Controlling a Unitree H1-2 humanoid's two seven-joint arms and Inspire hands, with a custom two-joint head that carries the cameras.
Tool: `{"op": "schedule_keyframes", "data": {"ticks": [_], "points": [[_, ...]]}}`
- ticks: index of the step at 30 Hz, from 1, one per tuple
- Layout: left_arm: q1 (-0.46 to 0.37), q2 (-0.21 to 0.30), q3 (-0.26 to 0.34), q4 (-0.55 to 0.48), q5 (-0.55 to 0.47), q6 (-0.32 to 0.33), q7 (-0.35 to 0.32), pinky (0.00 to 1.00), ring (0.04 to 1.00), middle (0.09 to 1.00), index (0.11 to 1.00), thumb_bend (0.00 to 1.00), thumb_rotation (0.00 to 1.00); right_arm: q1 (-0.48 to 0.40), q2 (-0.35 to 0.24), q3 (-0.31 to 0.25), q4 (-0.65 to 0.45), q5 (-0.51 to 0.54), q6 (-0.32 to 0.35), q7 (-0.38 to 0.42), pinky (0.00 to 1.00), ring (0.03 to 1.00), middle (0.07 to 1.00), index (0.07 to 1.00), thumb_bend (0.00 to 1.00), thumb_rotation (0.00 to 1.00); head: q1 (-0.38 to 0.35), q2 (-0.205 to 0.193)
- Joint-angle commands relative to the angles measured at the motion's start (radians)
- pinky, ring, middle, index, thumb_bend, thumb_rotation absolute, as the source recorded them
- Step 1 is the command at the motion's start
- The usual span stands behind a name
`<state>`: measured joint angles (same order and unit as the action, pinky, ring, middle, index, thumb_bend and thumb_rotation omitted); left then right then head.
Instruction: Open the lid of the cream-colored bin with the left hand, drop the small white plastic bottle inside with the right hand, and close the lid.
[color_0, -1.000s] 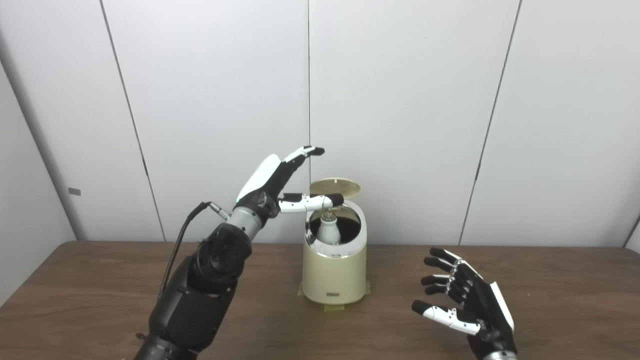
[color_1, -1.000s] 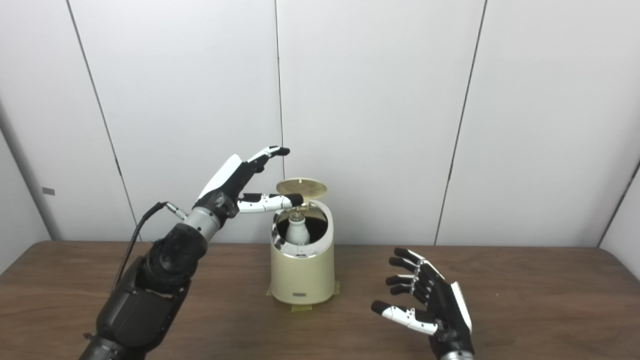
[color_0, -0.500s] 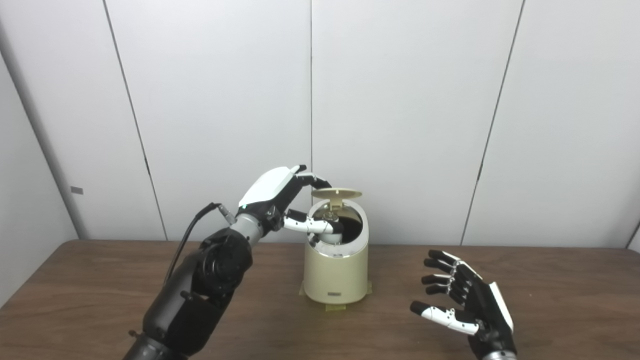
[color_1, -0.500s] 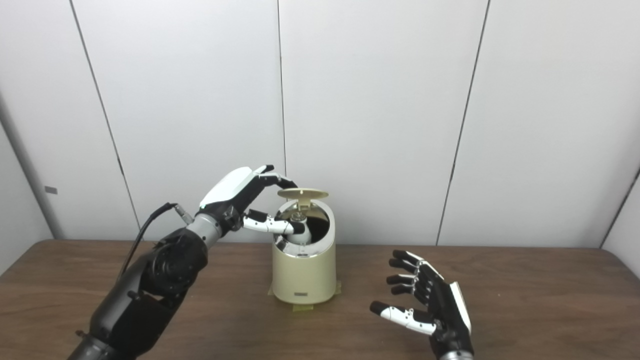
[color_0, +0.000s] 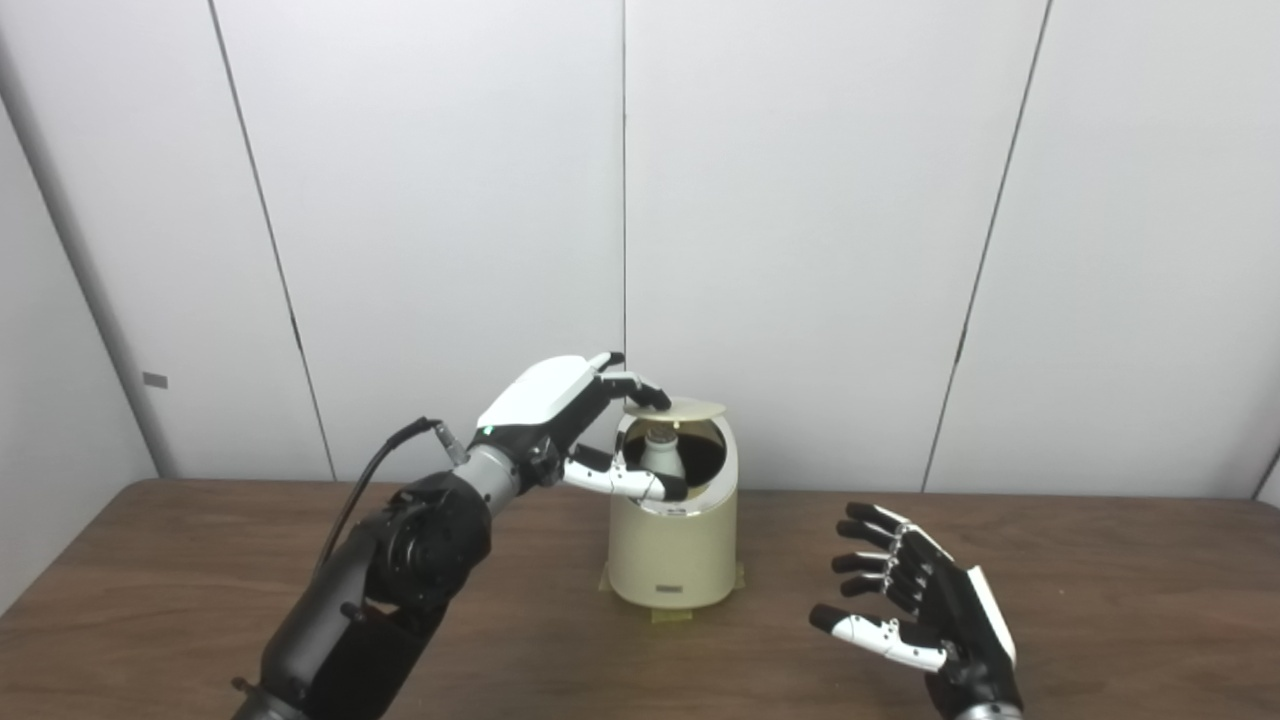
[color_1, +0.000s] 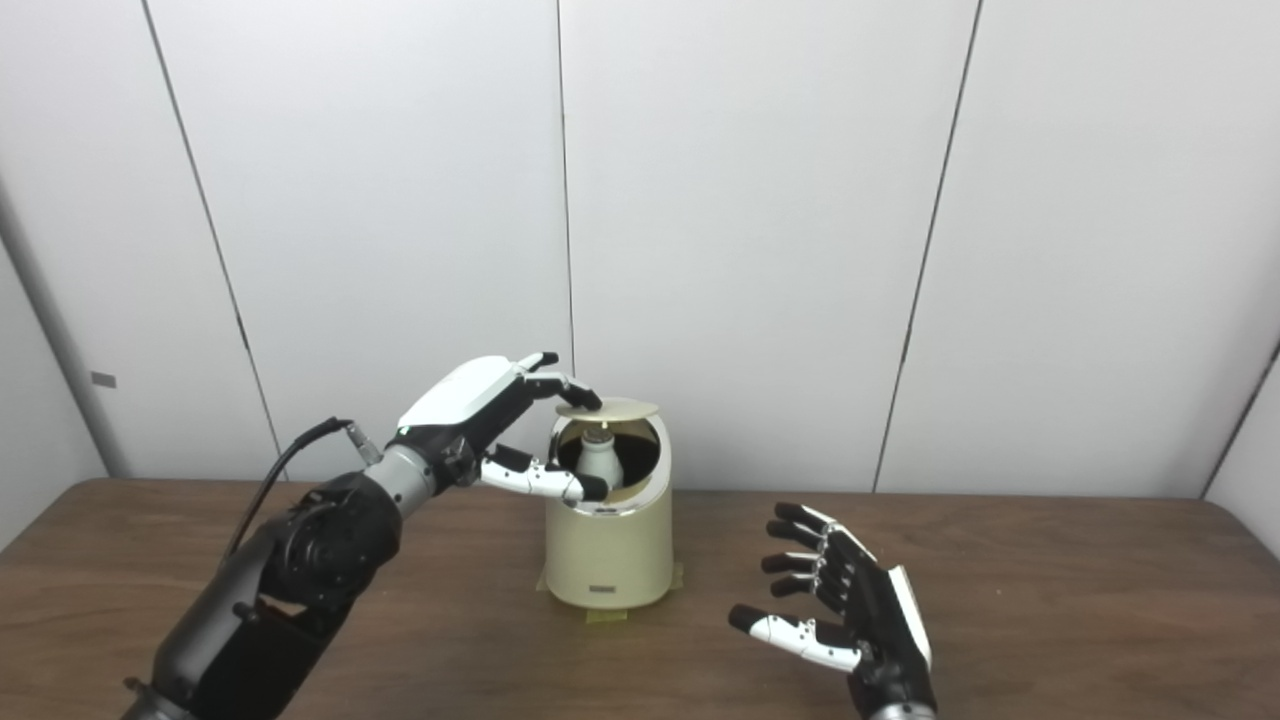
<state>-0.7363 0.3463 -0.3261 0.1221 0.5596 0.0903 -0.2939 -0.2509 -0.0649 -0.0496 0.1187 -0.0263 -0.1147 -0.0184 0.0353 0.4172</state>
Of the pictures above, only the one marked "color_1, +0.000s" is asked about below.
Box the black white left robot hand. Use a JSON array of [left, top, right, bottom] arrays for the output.
[[385, 352, 609, 503]]

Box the cream-colored lidded bin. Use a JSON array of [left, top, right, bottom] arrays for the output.
[[543, 397, 675, 611]]

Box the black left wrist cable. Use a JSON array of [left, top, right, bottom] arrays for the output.
[[222, 417, 384, 561]]

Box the small white plastic bottle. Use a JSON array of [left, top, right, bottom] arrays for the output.
[[575, 430, 627, 491]]

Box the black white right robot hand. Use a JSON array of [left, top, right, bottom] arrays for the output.
[[728, 502, 939, 716]]

